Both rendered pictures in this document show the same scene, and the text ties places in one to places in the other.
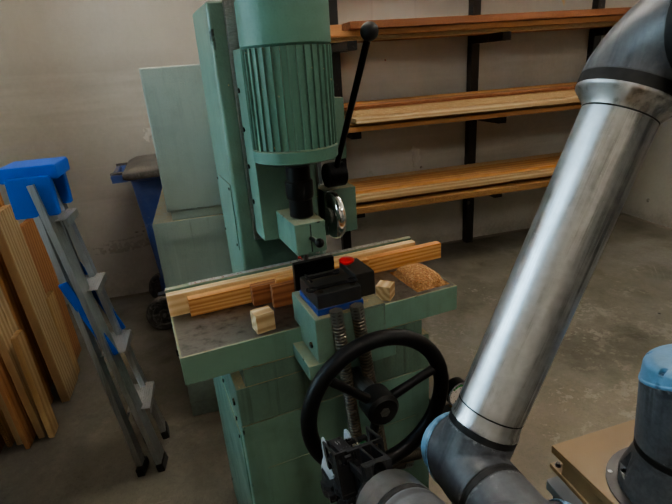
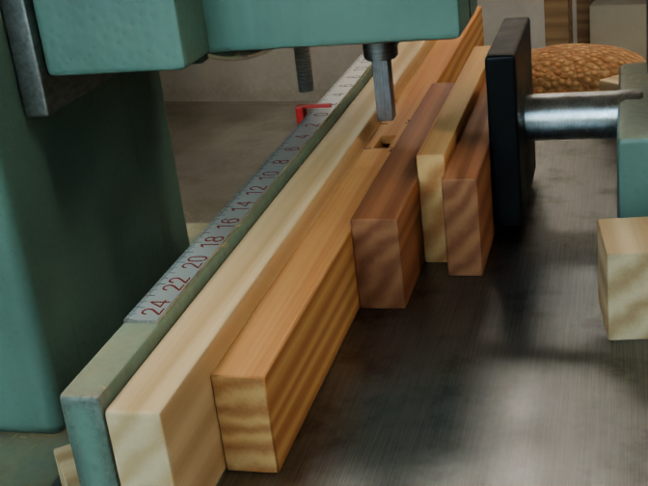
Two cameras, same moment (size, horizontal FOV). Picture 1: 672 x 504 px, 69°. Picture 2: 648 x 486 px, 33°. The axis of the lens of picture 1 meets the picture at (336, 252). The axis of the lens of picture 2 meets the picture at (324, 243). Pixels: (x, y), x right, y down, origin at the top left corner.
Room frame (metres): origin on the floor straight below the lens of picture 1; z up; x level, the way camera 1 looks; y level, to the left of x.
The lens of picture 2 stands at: (0.69, 0.55, 1.12)
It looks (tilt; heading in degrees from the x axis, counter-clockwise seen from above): 22 degrees down; 309
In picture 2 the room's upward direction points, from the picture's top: 7 degrees counter-clockwise
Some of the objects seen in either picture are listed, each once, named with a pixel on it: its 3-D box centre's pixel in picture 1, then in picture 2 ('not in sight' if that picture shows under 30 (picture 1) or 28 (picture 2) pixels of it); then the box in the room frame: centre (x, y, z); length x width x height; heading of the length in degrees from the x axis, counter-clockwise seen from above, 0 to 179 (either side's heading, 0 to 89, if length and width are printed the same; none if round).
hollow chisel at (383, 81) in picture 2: not in sight; (382, 75); (1.02, 0.07, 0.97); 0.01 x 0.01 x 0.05; 21
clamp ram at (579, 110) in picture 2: (319, 284); (569, 116); (0.92, 0.04, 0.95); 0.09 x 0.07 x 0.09; 111
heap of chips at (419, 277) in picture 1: (418, 272); (569, 65); (1.03, -0.19, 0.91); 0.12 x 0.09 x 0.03; 21
